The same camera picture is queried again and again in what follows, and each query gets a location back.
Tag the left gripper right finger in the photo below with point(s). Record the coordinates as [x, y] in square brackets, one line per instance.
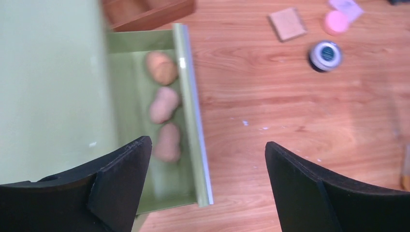
[311, 198]

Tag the tan square compact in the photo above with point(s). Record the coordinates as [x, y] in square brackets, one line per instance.
[287, 24]

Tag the brown compartment tray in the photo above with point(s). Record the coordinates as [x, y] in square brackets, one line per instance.
[137, 15]

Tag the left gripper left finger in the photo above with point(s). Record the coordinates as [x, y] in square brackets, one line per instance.
[101, 195]

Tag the pink round sponge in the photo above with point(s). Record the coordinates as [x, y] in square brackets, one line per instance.
[335, 23]

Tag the green drawer box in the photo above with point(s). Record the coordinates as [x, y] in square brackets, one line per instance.
[72, 90]

